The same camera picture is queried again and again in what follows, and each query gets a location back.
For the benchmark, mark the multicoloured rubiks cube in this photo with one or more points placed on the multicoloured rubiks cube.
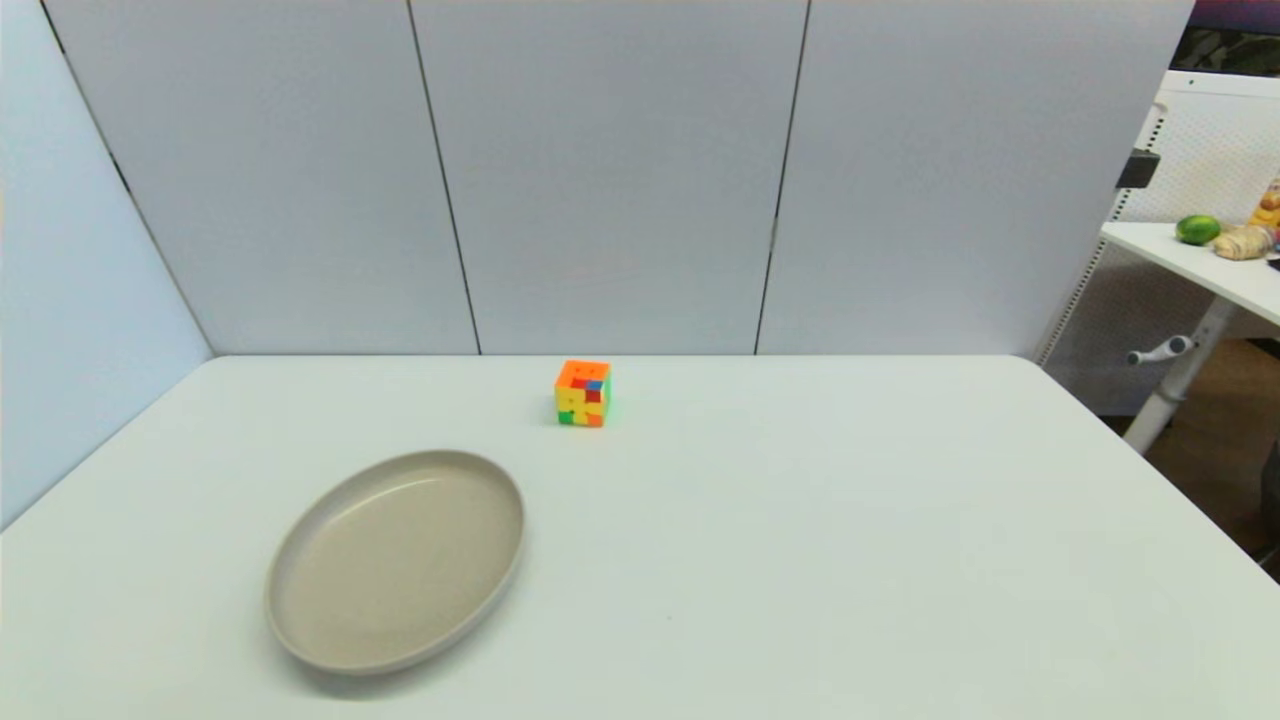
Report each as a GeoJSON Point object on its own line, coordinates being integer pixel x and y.
{"type": "Point", "coordinates": [582, 395]}

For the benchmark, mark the beige oval plate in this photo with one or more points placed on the beige oval plate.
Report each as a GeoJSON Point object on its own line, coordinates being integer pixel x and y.
{"type": "Point", "coordinates": [395, 562]}

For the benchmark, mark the black panel clamp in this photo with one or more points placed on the black panel clamp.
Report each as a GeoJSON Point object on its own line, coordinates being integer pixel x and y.
{"type": "Point", "coordinates": [1138, 168]}

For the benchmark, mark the white table leg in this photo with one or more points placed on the white table leg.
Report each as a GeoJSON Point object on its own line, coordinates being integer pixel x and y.
{"type": "Point", "coordinates": [1180, 375]}

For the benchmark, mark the white side table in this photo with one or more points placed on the white side table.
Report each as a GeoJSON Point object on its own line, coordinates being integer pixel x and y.
{"type": "Point", "coordinates": [1200, 262]}

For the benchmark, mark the green lime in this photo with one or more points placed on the green lime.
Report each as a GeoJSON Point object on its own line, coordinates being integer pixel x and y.
{"type": "Point", "coordinates": [1197, 229]}

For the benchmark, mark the white perforated panel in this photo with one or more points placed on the white perforated panel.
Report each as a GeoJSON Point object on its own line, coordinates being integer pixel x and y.
{"type": "Point", "coordinates": [1215, 150]}

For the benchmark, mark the ginger root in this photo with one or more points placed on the ginger root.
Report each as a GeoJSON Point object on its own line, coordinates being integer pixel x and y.
{"type": "Point", "coordinates": [1243, 242]}

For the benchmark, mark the yellow packaged item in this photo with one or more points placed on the yellow packaged item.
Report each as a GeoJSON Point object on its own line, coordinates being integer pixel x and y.
{"type": "Point", "coordinates": [1269, 205]}

